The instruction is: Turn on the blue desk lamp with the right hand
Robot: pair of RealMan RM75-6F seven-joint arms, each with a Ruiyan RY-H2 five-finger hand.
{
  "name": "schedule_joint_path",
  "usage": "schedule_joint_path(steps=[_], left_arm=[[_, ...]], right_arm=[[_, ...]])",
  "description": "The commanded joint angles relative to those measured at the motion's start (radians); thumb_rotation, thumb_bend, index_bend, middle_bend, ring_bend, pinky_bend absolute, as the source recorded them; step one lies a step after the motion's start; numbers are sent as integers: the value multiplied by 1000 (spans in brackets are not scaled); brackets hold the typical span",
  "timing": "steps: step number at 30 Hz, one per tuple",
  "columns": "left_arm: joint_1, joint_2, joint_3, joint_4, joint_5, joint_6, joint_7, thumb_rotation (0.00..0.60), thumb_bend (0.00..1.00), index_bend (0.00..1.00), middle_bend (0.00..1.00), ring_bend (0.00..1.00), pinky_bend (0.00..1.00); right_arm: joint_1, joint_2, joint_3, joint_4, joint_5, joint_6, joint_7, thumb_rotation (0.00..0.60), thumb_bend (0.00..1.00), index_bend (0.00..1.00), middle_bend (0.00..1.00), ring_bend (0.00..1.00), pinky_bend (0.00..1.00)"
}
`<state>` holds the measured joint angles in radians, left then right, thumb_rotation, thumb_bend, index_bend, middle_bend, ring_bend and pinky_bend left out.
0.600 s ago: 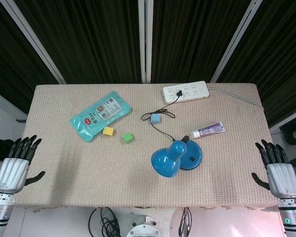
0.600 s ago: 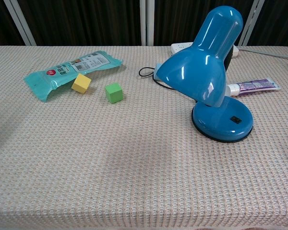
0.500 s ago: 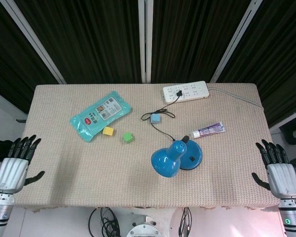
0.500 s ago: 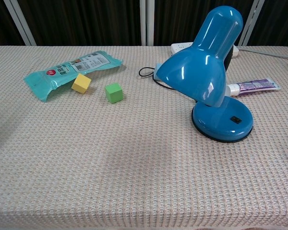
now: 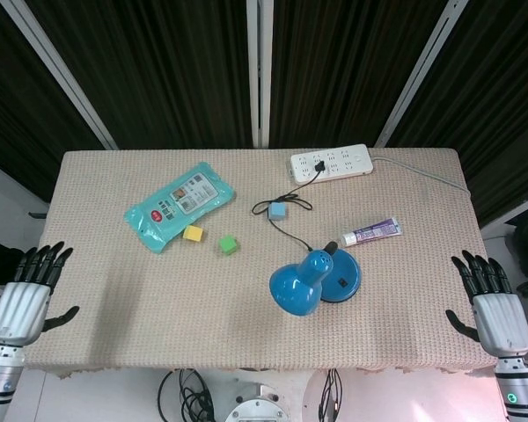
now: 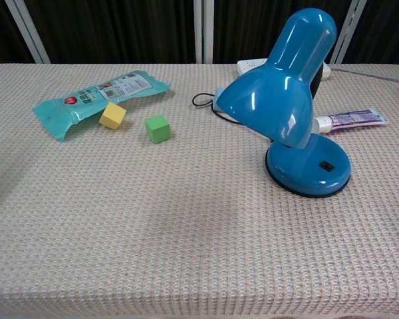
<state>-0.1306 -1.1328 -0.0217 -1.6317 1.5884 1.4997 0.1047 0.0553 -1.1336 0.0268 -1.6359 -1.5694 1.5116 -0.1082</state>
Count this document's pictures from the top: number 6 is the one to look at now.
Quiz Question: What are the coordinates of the blue desk lamp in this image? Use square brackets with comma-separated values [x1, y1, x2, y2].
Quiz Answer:
[215, 7, 352, 197]

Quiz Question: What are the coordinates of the green wooden cube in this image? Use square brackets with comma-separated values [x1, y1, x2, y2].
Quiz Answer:
[144, 114, 172, 145]

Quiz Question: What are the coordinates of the beige woven tablecloth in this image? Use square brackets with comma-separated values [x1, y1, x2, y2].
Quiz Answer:
[0, 62, 399, 316]

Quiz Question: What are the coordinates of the yellow wooden cube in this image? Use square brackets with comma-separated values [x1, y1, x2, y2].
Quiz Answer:
[98, 101, 128, 131]

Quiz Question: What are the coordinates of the white power strip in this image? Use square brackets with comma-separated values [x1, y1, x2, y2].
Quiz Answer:
[236, 58, 331, 80]

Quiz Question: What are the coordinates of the teal snack packet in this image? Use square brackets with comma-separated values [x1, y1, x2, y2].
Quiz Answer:
[32, 69, 171, 143]

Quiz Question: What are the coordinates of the purple toothpaste tube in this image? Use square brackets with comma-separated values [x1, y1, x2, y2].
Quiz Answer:
[311, 110, 390, 135]

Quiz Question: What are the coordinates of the black lamp power cord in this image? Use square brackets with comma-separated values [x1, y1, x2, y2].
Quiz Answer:
[192, 92, 243, 126]

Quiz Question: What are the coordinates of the white frame post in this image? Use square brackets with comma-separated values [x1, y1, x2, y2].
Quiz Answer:
[5, 0, 51, 64]
[329, 0, 368, 65]
[193, 0, 214, 64]

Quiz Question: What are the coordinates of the grey power strip cable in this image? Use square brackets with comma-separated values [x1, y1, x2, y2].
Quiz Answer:
[329, 64, 399, 84]

